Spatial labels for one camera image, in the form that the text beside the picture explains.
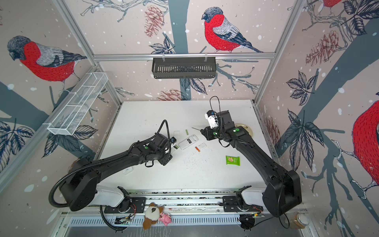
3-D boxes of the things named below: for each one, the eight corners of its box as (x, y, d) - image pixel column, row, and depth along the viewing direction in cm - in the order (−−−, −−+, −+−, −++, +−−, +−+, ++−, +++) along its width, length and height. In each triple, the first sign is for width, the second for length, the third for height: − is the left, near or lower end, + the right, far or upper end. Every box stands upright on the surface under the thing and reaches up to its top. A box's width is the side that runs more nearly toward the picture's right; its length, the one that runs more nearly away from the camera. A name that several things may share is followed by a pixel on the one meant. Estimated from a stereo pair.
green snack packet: (226, 164, 89) (226, 163, 88) (225, 157, 93) (226, 155, 91) (240, 165, 89) (240, 164, 87) (239, 158, 92) (239, 156, 90)
